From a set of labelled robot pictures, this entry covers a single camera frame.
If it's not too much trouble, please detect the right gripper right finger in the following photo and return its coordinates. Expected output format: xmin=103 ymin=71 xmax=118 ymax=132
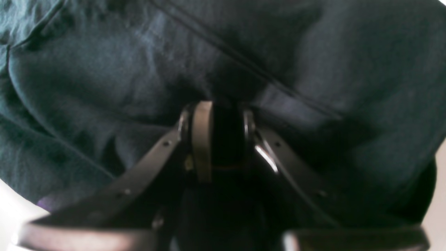
xmin=242 ymin=108 xmax=430 ymax=251

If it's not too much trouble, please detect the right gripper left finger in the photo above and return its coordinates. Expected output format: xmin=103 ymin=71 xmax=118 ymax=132
xmin=15 ymin=101 xmax=213 ymax=251

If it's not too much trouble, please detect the black graphic print T-shirt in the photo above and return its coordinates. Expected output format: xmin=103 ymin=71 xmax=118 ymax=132
xmin=1 ymin=0 xmax=446 ymax=251

